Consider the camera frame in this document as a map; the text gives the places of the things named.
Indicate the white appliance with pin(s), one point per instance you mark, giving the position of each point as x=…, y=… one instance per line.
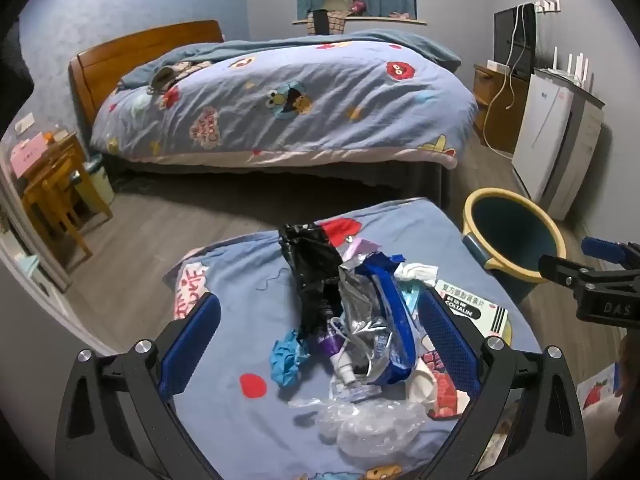
x=542, y=135

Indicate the white and black medicine box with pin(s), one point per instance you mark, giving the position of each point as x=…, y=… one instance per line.
x=470, y=307

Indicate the wooden bed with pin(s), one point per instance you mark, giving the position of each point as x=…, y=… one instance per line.
x=125, y=55

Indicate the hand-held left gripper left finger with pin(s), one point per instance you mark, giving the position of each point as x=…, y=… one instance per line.
x=190, y=347

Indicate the pink plush toy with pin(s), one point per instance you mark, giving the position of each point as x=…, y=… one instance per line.
x=358, y=7

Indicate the pink wrapper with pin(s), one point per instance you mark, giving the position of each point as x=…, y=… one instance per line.
x=365, y=249

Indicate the plaid cloth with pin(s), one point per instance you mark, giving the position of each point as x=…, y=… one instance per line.
x=325, y=21

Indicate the white wall hooks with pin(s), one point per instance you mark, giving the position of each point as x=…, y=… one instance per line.
x=547, y=5

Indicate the clear plastic packaging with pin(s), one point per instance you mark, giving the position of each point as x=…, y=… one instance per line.
x=360, y=422

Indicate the teal bin with yellow rim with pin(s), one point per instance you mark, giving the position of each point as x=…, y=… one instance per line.
x=515, y=240

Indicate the red strawberry print packet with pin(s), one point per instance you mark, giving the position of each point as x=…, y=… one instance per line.
x=445, y=390

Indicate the black television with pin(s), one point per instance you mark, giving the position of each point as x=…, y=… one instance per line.
x=515, y=40

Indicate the white strawberry print sheet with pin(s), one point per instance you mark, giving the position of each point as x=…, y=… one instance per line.
x=597, y=390

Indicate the wooden cabinet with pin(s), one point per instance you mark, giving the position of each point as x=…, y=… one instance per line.
x=487, y=90

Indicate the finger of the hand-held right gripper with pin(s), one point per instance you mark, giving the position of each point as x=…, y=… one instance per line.
x=565, y=269
x=600, y=247

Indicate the pink box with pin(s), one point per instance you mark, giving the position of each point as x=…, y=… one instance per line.
x=27, y=155

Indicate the wooden side table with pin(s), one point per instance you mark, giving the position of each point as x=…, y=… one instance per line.
x=55, y=180

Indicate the purple tube with white cap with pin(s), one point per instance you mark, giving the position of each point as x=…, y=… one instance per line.
x=334, y=346

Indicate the silver and blue foil wrapper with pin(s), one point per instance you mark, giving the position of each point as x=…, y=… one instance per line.
x=372, y=305

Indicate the black plastic bag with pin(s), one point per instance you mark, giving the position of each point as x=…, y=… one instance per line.
x=310, y=265

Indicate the blue crumpled wrapper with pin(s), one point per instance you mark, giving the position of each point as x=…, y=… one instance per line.
x=287, y=357

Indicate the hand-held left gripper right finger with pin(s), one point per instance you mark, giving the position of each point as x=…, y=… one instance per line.
x=447, y=342

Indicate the white wall socket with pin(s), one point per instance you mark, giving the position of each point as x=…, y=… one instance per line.
x=24, y=124

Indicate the white crumpled tissue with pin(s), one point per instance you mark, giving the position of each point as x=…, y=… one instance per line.
x=417, y=272

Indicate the white bin with green lid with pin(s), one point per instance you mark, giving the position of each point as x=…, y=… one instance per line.
x=97, y=185

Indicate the blue cartoon print blanket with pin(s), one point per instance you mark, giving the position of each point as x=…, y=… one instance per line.
x=240, y=300

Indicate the wooden window sill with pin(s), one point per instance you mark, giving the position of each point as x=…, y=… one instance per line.
x=390, y=20

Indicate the white router with antennas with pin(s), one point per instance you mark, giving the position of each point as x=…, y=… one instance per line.
x=575, y=72

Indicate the bed with cartoon sheet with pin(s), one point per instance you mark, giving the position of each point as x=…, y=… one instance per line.
x=325, y=70

